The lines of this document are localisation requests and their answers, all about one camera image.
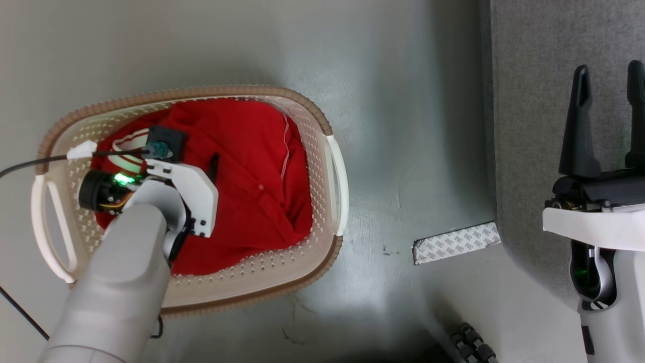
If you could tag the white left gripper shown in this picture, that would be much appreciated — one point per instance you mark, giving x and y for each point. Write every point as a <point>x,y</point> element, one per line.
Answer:
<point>194,194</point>

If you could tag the black ribbed roller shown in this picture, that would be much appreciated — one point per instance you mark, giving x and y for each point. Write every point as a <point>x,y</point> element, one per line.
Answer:
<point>472,345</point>

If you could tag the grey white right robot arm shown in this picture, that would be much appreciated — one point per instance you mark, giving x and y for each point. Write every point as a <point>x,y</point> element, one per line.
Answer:
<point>620,312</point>

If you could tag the black square wrist camera box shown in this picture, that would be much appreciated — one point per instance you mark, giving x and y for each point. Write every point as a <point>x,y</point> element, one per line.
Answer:
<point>168,141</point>

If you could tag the beige perforated laundry basket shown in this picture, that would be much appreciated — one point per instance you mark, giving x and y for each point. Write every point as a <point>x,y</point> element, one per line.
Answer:
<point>312,252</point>

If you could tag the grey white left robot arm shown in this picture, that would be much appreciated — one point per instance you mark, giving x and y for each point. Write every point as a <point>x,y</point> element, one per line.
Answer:
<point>113,282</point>

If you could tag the red garment with white stripes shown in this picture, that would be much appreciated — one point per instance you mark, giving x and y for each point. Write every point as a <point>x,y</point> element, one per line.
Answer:
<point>252,191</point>

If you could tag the grey fabric sofa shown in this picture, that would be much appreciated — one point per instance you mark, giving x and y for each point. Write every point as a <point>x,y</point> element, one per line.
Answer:
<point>534,126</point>

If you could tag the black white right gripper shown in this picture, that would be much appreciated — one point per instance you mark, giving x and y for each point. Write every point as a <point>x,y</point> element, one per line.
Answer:
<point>599,212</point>

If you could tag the grey patterned tape strip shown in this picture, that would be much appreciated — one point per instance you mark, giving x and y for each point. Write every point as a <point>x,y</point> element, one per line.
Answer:
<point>456,243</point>

